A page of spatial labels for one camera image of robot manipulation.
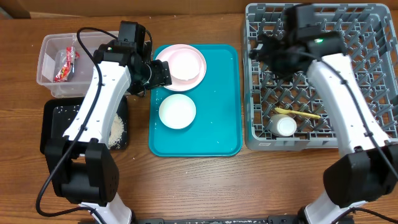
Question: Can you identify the pink bowl with rice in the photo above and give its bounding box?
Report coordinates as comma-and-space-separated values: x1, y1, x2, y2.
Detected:
168, 49, 201, 81

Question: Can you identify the pink round plate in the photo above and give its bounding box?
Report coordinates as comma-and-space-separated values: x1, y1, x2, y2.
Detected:
156, 44, 206, 92

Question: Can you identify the white bowl with food scraps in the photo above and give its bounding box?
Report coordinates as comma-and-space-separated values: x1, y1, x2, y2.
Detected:
159, 94, 197, 129

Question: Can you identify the yellow plastic spoon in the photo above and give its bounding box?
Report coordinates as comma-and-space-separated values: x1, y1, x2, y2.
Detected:
274, 108, 321, 119

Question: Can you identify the white plastic cup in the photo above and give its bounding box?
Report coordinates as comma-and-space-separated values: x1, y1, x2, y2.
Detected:
269, 114, 297, 137

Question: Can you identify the white rice pile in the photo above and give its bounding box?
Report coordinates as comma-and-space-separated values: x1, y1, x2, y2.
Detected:
55, 105, 126, 149

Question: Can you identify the red snack wrapper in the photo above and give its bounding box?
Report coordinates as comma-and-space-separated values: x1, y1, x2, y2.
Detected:
54, 47, 80, 82

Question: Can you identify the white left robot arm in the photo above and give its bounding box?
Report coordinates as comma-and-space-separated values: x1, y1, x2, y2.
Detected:
35, 21, 172, 223

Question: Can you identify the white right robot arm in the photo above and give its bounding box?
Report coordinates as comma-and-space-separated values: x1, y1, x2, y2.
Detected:
249, 3, 397, 223

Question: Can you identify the clear plastic waste bin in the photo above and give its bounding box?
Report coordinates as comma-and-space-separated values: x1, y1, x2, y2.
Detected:
36, 30, 147, 98

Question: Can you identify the black food waste tray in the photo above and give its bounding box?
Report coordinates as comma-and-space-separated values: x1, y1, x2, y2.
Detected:
40, 96, 129, 154

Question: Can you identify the grey plastic dish rack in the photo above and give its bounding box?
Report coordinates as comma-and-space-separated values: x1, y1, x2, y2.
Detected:
242, 3, 397, 151

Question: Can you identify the teal plastic tray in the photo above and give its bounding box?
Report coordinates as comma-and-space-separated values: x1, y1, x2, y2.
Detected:
148, 44, 243, 157

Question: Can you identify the black rail at table edge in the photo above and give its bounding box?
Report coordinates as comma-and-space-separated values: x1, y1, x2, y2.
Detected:
130, 214, 355, 224

